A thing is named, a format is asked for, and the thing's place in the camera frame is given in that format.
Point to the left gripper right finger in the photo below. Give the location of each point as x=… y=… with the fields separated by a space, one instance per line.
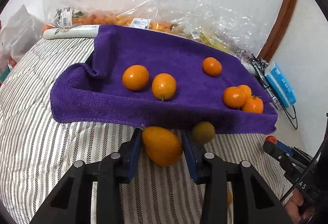
x=253 y=199

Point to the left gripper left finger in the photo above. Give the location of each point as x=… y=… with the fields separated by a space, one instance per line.
x=70 y=200

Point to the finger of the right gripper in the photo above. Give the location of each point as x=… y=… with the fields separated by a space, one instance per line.
x=275 y=152
x=285 y=148

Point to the small orange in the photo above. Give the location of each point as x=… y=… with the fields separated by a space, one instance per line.
x=135 y=77
x=253 y=104
x=164 y=86

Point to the large orange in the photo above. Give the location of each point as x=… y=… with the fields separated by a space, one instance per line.
x=246 y=89
x=234 y=97

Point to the right hand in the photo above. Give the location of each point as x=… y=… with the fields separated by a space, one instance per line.
x=292 y=206

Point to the blue tissue pack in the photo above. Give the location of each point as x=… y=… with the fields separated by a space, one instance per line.
x=281 y=86

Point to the greenish yellow round fruit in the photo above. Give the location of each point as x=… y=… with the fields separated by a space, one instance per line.
x=203 y=133

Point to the purple towel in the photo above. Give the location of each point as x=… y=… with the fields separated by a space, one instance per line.
x=93 y=90

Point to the white rolled tube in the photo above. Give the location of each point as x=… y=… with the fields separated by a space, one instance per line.
x=82 y=31

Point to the white plastic bag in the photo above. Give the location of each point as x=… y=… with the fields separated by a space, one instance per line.
x=23 y=30

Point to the brown wooden frame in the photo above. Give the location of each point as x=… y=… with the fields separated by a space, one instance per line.
x=278 y=30

